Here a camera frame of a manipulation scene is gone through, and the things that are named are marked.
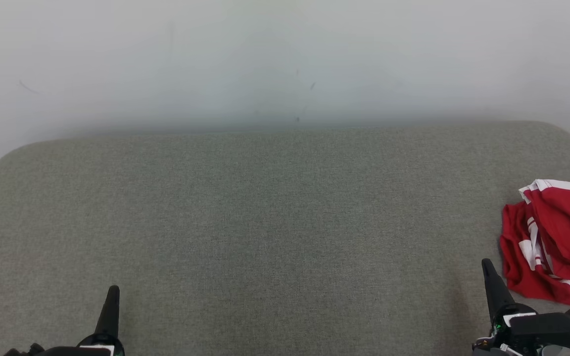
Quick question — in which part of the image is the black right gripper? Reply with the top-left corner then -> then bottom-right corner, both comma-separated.
472,258 -> 570,356

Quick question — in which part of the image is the grey fabric sofa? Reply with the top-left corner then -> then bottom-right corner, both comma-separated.
0,121 -> 570,356

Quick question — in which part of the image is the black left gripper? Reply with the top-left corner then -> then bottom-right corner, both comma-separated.
2,285 -> 126,356

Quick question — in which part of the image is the red Bulls 23 jersey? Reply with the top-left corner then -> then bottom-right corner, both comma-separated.
499,202 -> 570,311

